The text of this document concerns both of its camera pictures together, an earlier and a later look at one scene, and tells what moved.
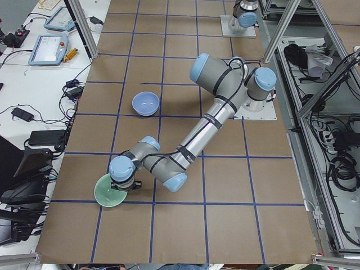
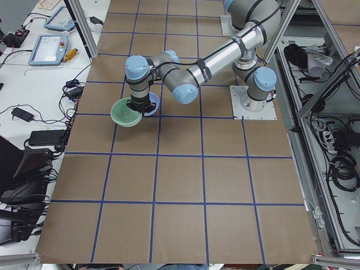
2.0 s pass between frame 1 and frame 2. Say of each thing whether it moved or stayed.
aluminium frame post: stayed
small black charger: stayed
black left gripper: moved
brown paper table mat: stayed
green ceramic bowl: moved
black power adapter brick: stayed
